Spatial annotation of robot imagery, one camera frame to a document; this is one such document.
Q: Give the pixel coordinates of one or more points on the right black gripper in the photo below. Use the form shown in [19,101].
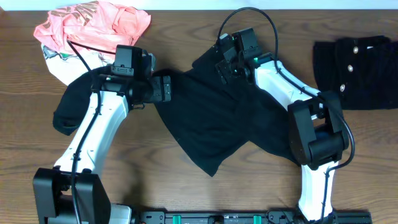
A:
[222,70]

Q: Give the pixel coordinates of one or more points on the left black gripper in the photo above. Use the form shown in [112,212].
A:
[166,88]

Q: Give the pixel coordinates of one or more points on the black t-shirt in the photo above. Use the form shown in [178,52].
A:
[211,121]

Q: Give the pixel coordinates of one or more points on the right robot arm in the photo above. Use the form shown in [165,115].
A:
[317,131]

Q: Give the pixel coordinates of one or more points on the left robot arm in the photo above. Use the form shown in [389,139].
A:
[72,191]

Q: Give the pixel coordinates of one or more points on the pink crumpled shirt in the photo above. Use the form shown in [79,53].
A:
[97,24]

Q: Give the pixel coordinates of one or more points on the black garment under pile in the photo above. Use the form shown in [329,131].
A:
[75,101]

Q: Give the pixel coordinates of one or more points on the white printed shirt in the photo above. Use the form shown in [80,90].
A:
[68,67]

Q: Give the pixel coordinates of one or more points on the black cardigan with gold buttons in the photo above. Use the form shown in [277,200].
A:
[362,71]

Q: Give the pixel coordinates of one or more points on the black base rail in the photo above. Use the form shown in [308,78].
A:
[273,216]

